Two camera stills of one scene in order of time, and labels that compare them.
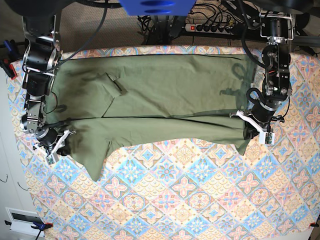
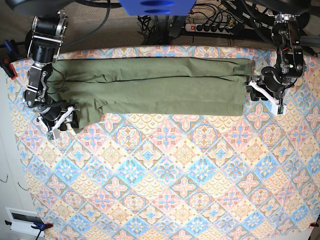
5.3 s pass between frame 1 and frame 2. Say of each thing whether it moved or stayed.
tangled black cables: stayed
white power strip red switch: stayed
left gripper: moved
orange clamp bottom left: stayed
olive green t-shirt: moved
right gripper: moved
